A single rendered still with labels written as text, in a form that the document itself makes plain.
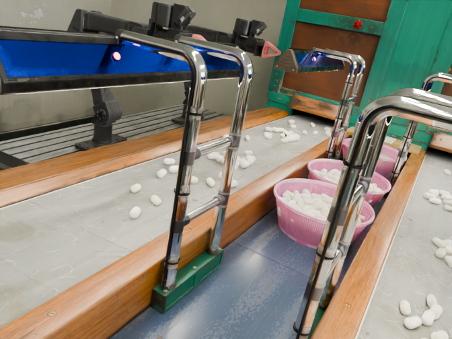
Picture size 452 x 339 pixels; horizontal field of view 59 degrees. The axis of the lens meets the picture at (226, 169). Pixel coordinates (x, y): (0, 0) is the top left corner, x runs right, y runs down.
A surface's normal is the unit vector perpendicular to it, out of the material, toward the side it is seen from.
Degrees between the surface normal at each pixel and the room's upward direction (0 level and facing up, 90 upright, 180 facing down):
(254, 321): 0
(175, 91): 90
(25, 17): 90
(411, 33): 90
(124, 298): 90
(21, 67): 58
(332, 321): 0
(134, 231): 0
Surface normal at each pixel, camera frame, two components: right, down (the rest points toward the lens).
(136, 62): 0.81, -0.22
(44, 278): 0.18, -0.92
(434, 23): -0.50, 0.23
